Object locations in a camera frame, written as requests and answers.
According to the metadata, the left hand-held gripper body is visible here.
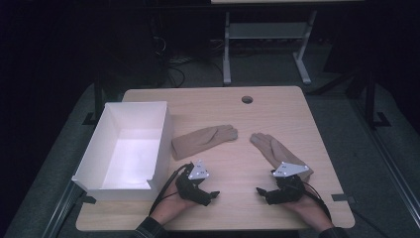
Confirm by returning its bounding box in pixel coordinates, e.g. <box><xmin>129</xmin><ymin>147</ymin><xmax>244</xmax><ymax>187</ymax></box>
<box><xmin>174</xmin><ymin>160</ymin><xmax>213</xmax><ymax>207</ymax></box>

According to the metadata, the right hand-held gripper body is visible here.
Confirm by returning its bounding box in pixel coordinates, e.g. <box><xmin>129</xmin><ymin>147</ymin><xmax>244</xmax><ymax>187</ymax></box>
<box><xmin>264</xmin><ymin>161</ymin><xmax>311</xmax><ymax>206</ymax></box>

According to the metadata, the beige glove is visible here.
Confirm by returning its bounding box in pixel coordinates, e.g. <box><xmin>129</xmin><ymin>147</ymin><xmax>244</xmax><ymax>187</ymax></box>
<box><xmin>170</xmin><ymin>124</ymin><xmax>239</xmax><ymax>162</ymax></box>
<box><xmin>249</xmin><ymin>132</ymin><xmax>315</xmax><ymax>182</ymax></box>

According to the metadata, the white box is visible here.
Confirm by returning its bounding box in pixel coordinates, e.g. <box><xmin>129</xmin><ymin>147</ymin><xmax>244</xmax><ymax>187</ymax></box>
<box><xmin>71</xmin><ymin>100</ymin><xmax>173</xmax><ymax>201</ymax></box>

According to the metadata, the person's left hand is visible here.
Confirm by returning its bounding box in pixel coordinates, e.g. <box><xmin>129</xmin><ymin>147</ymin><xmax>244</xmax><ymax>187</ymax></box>
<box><xmin>150</xmin><ymin>180</ymin><xmax>200</xmax><ymax>226</ymax></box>

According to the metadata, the person's right hand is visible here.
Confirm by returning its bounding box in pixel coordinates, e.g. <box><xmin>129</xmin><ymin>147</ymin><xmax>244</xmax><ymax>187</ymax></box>
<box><xmin>282</xmin><ymin>193</ymin><xmax>334</xmax><ymax>234</ymax></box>

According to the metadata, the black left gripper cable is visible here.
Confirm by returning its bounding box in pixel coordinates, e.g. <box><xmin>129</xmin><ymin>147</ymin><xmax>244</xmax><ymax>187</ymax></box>
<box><xmin>148</xmin><ymin>163</ymin><xmax>193</xmax><ymax>217</ymax></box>

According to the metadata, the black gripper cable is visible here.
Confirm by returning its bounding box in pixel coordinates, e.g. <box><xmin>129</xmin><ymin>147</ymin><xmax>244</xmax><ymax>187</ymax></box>
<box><xmin>302</xmin><ymin>181</ymin><xmax>333</xmax><ymax>222</ymax></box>
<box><xmin>148</xmin><ymin>163</ymin><xmax>193</xmax><ymax>217</ymax></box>

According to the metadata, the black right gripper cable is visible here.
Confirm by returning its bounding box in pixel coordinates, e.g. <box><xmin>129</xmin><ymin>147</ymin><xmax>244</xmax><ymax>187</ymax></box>
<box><xmin>302</xmin><ymin>181</ymin><xmax>333</xmax><ymax>222</ymax></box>

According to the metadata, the aluminium floor rail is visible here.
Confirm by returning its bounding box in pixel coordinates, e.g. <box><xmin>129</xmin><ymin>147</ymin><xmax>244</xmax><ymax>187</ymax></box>
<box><xmin>41</xmin><ymin>180</ymin><xmax>85</xmax><ymax>238</ymax></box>
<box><xmin>350</xmin><ymin>97</ymin><xmax>420</xmax><ymax>229</ymax></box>

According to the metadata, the bundle of floor cables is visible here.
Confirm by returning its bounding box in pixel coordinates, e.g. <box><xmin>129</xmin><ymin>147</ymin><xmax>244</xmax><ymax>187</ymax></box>
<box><xmin>152</xmin><ymin>33</ymin><xmax>199</xmax><ymax>88</ymax></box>

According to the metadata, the grey metal desk frame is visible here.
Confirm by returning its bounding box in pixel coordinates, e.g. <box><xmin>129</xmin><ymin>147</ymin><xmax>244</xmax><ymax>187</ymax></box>
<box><xmin>222</xmin><ymin>9</ymin><xmax>318</xmax><ymax>86</ymax></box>

